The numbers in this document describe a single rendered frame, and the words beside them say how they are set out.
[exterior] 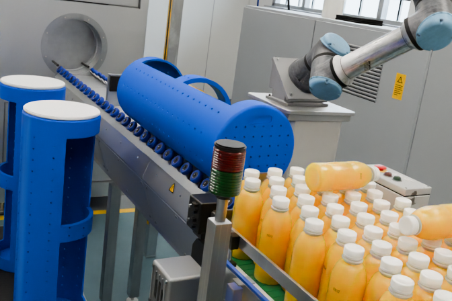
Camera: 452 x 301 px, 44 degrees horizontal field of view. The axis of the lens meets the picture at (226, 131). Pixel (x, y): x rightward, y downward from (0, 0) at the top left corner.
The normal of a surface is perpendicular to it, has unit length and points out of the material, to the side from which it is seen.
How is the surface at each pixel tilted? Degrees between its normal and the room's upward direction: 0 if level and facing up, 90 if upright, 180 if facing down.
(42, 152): 90
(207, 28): 90
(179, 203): 70
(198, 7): 90
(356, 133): 90
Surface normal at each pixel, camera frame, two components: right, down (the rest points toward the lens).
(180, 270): 0.13, -0.96
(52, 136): 0.10, 0.26
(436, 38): -0.08, 0.72
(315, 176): -0.88, 0.02
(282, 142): 0.48, 0.27
